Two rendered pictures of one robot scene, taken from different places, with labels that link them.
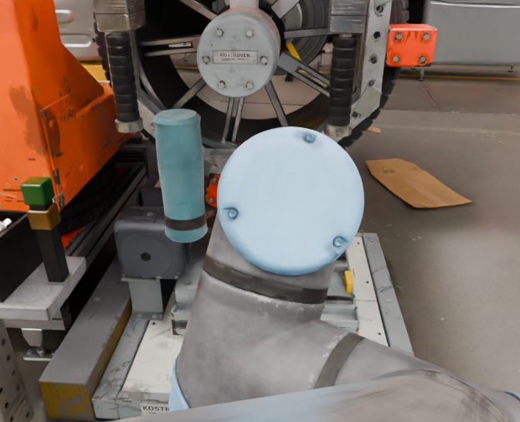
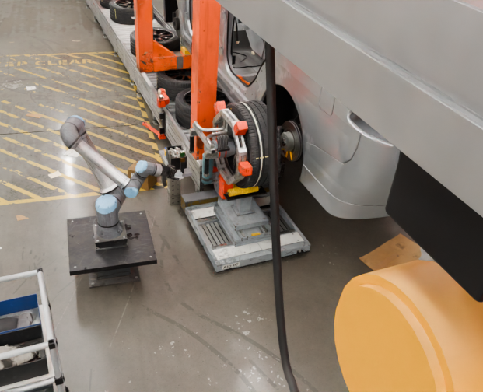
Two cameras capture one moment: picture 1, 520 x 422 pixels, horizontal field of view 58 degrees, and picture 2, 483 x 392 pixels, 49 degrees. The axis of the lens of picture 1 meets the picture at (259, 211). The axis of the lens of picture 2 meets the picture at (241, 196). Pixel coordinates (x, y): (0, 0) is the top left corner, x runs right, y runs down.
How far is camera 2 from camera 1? 3.70 m
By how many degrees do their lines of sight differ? 51
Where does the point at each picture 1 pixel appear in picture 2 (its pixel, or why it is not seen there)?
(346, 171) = (141, 166)
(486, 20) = (312, 180)
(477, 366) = (254, 283)
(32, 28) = (202, 121)
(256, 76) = not seen: hidden behind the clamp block
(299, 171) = (140, 164)
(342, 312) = (239, 236)
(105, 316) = (208, 195)
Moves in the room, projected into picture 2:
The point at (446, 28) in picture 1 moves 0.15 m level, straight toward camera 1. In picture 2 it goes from (305, 175) to (285, 175)
